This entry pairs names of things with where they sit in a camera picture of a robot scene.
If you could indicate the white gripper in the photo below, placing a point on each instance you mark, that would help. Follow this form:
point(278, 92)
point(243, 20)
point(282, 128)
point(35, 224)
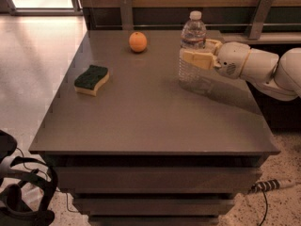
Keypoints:
point(232, 58)

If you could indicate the clear plastic water bottle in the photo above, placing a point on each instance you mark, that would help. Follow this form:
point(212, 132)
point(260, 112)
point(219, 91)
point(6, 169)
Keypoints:
point(193, 38)

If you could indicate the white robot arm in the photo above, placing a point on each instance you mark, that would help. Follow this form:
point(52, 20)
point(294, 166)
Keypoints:
point(274, 75)

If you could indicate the orange fruit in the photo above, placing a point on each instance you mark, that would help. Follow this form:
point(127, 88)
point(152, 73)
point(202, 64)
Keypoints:
point(138, 42)

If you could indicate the brown drawer cabinet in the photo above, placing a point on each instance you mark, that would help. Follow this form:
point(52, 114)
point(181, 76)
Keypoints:
point(144, 151)

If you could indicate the green yellow sponge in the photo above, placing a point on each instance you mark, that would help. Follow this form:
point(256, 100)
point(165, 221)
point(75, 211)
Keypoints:
point(91, 80)

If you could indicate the striped power strip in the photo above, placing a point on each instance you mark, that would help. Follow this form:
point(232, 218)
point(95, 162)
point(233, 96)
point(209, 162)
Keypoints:
point(274, 184)

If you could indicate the black VR headset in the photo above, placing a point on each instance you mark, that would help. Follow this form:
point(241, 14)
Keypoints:
point(13, 210)

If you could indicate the right metal bracket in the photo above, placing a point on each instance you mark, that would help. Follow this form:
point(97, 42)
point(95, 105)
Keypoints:
point(256, 26)

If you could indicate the metal bracket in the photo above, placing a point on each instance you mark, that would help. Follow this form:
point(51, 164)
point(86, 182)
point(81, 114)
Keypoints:
point(126, 14)
point(256, 26)

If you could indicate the left metal bracket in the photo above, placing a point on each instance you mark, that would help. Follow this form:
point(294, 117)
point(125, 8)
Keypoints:
point(126, 14)

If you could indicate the window frame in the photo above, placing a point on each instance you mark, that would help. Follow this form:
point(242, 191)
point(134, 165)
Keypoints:
point(43, 7)

